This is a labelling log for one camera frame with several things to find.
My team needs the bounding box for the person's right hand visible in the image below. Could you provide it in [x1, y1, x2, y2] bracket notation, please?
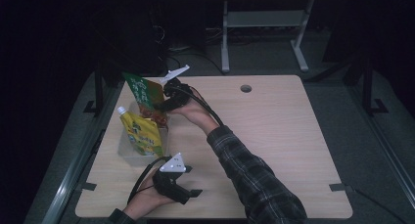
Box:
[168, 88, 220, 136]

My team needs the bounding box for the black metal stand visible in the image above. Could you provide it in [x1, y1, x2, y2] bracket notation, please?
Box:
[361, 57, 390, 117]
[82, 64, 106, 117]

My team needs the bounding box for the white metal table frame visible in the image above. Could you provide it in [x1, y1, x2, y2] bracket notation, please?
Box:
[220, 0, 316, 73]

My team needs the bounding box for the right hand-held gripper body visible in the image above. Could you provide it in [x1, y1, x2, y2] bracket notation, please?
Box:
[159, 64, 194, 112]

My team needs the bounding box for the black floor cable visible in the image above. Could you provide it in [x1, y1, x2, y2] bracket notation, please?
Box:
[156, 47, 226, 77]

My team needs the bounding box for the yellow spouted pouch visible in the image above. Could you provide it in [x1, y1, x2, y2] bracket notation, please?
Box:
[116, 106, 164, 158]

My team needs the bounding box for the grey table bracket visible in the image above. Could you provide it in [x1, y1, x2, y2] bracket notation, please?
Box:
[76, 182, 98, 193]
[328, 182, 355, 193]

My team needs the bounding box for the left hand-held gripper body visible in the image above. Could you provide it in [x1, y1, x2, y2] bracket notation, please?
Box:
[152, 152, 194, 205]

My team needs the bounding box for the green and red snack packet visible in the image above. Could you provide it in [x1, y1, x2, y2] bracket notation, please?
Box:
[121, 71, 170, 127]

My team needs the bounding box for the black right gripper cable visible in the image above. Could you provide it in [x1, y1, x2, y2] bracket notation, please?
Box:
[167, 85, 225, 127]

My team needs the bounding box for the aluminium rail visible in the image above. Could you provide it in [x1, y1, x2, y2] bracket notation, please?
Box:
[40, 129, 106, 224]
[366, 117, 415, 201]

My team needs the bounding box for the clear plastic container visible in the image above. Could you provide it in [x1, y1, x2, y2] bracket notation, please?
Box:
[116, 100, 170, 168]

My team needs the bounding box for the thin black cable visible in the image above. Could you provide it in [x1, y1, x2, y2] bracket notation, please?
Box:
[352, 188, 410, 224]

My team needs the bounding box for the person's left hand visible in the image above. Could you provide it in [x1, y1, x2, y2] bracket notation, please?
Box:
[122, 169, 176, 220]

